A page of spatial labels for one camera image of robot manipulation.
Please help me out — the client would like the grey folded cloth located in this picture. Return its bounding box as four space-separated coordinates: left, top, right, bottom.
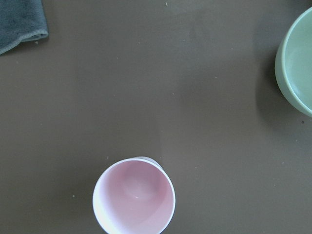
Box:
0 0 49 54

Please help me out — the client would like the pink plastic cup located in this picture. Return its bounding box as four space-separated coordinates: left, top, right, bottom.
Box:
92 156 176 234

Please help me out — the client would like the green bowl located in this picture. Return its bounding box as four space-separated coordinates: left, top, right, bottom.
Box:
275 8 312 117

